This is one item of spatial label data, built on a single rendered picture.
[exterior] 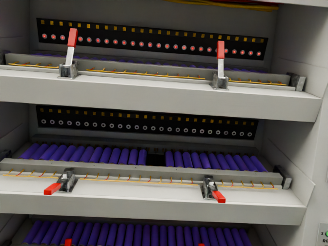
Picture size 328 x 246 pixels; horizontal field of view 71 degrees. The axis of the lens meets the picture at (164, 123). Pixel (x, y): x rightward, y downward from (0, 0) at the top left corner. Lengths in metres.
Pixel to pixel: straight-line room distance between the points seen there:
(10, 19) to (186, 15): 0.39
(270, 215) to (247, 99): 0.22
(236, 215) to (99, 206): 0.25
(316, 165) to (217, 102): 0.21
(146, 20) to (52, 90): 0.30
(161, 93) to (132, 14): 0.28
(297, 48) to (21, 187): 0.61
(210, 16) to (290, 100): 0.30
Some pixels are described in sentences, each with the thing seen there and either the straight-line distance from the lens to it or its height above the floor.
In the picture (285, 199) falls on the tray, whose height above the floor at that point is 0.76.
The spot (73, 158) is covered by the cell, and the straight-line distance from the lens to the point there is 0.52.
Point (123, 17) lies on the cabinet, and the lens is 0.62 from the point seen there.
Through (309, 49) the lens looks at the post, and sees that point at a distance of 0.55.
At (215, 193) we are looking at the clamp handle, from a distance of 0.41.
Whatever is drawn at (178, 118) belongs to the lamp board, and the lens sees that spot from 0.56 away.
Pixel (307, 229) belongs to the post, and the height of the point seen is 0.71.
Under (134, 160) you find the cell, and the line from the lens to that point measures 0.50.
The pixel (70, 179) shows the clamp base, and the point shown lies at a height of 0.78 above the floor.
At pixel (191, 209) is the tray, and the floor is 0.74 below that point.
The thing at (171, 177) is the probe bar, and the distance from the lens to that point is 0.47.
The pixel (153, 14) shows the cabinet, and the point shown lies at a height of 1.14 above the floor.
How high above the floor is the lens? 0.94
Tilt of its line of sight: 6 degrees down
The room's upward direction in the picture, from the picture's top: 4 degrees clockwise
